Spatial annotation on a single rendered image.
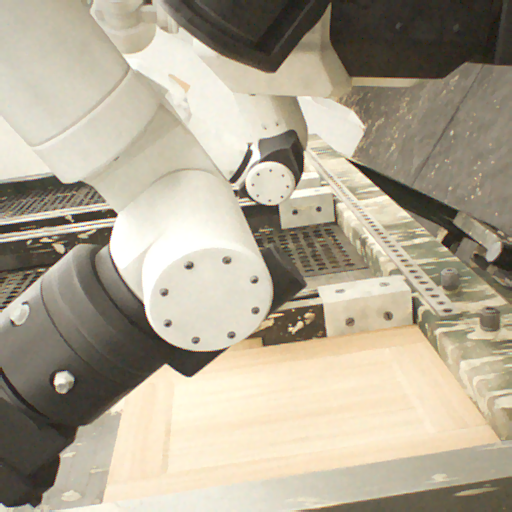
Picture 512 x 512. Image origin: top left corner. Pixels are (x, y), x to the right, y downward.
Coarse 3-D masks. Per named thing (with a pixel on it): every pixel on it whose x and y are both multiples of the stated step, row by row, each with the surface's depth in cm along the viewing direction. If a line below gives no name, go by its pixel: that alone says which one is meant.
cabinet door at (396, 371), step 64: (192, 384) 85; (256, 384) 83; (320, 384) 81; (384, 384) 79; (448, 384) 76; (128, 448) 73; (192, 448) 72; (256, 448) 70; (320, 448) 69; (384, 448) 67; (448, 448) 65
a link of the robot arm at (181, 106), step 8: (136, 64) 100; (144, 64) 100; (144, 72) 100; (152, 72) 100; (160, 72) 101; (152, 80) 100; (160, 80) 101; (168, 80) 101; (160, 88) 102; (168, 88) 101; (176, 88) 101; (168, 96) 102; (176, 96) 101; (184, 96) 102; (176, 104) 101; (184, 104) 102; (184, 112) 101; (184, 120) 101
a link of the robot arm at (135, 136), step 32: (128, 96) 31; (160, 96) 36; (96, 128) 30; (128, 128) 31; (160, 128) 37; (64, 160) 31; (96, 160) 31; (128, 160) 38; (160, 160) 38; (192, 160) 39; (128, 192) 39
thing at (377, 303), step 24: (312, 288) 96; (336, 288) 94; (360, 288) 93; (384, 288) 92; (408, 288) 91; (288, 312) 90; (312, 312) 91; (336, 312) 91; (360, 312) 91; (384, 312) 91; (408, 312) 91; (264, 336) 91; (288, 336) 91; (312, 336) 92
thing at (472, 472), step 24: (408, 456) 62; (432, 456) 61; (456, 456) 61; (480, 456) 60; (504, 456) 60; (264, 480) 61; (288, 480) 61; (312, 480) 60; (336, 480) 60; (360, 480) 59; (384, 480) 59; (408, 480) 59; (432, 480) 58; (456, 480) 58; (480, 480) 57; (504, 480) 57; (120, 504) 61; (144, 504) 60; (168, 504) 60; (192, 504) 59; (216, 504) 59; (240, 504) 59; (264, 504) 58; (288, 504) 58; (312, 504) 57; (336, 504) 57; (360, 504) 57; (384, 504) 57; (408, 504) 58; (432, 504) 58; (456, 504) 58; (480, 504) 58; (504, 504) 58
